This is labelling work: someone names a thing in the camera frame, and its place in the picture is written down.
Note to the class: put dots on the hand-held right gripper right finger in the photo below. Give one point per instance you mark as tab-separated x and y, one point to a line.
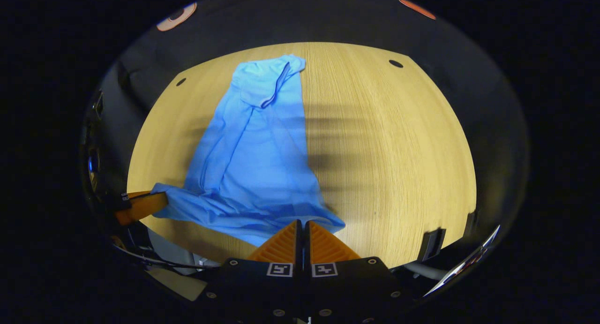
347	286

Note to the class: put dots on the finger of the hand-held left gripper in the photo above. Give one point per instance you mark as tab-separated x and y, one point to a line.
143	206

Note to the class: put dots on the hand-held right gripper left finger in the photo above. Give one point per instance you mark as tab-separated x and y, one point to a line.
262	286

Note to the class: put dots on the light blue T-shirt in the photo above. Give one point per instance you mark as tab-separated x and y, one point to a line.
253	164

